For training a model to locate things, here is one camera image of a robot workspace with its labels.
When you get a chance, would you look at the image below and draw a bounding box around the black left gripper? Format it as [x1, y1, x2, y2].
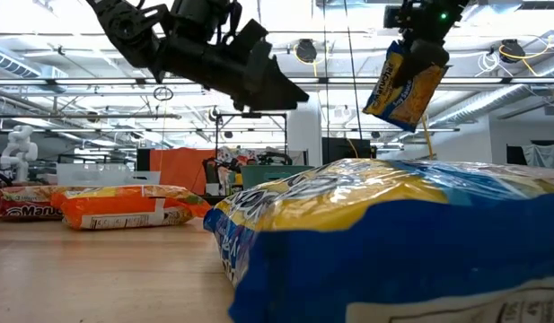
[155, 36, 310, 112]

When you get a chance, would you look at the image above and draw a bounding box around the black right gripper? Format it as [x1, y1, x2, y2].
[383, 0, 469, 89]

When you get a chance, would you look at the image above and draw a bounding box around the blue soy sauce ramen packet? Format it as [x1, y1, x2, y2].
[203, 158, 554, 323]
[362, 39, 448, 134]

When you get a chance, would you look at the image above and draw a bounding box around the orange chicken ramen packet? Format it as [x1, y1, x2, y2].
[60, 184, 212, 231]

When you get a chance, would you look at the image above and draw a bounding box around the red roast beef ramen packet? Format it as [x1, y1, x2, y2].
[0, 186, 66, 222]

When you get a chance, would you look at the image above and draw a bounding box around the white square pillar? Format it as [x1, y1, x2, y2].
[287, 92, 323, 170]

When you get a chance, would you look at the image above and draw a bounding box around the teal plastic bin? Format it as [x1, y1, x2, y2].
[240, 164, 316, 192]

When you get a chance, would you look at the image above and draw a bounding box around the black monitor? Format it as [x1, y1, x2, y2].
[321, 136, 377, 166]

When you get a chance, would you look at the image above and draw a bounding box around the orange partition panel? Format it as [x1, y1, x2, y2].
[149, 147, 216, 196]

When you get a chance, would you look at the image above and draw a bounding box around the grey tarp cover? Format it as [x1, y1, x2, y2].
[522, 144, 554, 170]

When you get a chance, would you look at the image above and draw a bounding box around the clear plastic bin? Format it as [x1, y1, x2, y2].
[56, 161, 162, 188]

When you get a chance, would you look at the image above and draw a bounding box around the black metal frame stand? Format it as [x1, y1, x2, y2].
[215, 111, 288, 171]

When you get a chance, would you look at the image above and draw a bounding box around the black ceiling cable reel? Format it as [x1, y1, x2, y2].
[499, 39, 525, 64]
[295, 39, 319, 64]

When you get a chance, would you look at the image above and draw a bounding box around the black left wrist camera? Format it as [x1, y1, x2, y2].
[226, 18, 271, 59]

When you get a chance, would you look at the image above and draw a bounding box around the black cable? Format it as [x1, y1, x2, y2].
[342, 0, 363, 140]

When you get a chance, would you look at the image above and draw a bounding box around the silver air duct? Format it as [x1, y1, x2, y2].
[431, 83, 536, 129]

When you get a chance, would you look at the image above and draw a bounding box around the yellow cable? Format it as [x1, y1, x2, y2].
[418, 111, 435, 161]

